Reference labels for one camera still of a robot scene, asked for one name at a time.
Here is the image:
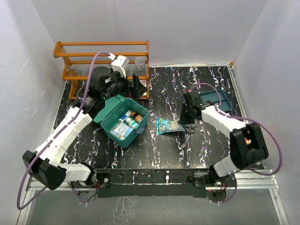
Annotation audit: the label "white upright medicine box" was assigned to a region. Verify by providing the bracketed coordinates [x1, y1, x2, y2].
[140, 80, 147, 98]

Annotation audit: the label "orange wooden shelf rack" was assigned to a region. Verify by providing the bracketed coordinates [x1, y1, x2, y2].
[52, 40, 150, 101]

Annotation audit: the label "brown syrup bottle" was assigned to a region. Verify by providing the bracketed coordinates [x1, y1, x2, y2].
[131, 112, 143, 123]

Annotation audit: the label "clear plastic measuring cup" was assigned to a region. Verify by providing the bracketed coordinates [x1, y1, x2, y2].
[135, 56, 146, 70]

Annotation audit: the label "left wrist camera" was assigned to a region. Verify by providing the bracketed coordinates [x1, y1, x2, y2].
[111, 55, 129, 78]

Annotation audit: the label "black handled scissors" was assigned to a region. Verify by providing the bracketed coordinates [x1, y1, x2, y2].
[182, 125, 195, 147]

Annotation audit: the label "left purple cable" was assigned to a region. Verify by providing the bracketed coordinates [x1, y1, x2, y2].
[16, 51, 113, 210]

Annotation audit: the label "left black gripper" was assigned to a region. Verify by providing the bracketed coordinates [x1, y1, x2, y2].
[102, 68, 147, 100]

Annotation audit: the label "teal divided tray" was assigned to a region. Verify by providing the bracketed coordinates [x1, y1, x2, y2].
[199, 89, 233, 113]

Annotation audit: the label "white blue mask packet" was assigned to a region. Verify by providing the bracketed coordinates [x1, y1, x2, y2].
[110, 122, 133, 141]

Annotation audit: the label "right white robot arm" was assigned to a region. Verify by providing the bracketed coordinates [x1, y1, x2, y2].
[179, 91, 269, 186]

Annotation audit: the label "cotton swab bag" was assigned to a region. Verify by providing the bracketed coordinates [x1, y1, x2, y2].
[156, 117, 185, 135]

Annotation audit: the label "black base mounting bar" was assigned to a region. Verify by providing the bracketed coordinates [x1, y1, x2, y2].
[70, 167, 237, 199]

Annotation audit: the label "teal medicine kit box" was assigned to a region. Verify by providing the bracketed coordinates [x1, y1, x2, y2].
[93, 95, 148, 148]

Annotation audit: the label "white green pill bottle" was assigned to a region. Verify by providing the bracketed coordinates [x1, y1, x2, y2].
[126, 117, 138, 129]

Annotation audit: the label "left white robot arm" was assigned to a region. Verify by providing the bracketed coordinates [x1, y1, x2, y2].
[22, 67, 147, 190]

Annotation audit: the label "blue white spray can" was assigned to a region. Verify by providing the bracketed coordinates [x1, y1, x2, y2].
[118, 110, 132, 122]

